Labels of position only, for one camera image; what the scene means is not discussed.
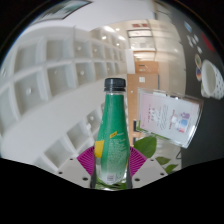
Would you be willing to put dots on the small blue white card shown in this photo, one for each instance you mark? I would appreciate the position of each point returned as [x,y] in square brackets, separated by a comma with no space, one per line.
[188,26]

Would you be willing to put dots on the clear acrylic sign holder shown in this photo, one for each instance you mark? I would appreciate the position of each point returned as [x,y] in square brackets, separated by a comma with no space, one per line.
[168,116]

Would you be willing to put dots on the recessed ceiling lights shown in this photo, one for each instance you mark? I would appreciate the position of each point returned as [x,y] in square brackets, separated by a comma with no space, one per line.
[81,72]

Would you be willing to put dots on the green plastic drink bottle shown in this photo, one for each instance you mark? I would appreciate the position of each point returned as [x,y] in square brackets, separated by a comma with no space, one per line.
[112,136]

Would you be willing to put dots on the potted green leafy plant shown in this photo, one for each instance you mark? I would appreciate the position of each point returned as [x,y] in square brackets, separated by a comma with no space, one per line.
[146,146]

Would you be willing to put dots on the round colourful small coaster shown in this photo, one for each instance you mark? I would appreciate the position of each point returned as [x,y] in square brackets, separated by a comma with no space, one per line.
[198,61]

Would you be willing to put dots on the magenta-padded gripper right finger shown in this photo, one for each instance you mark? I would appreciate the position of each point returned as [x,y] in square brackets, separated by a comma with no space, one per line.
[150,171]

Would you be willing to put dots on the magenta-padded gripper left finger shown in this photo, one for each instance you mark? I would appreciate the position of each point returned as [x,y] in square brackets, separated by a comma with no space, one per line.
[73,172]

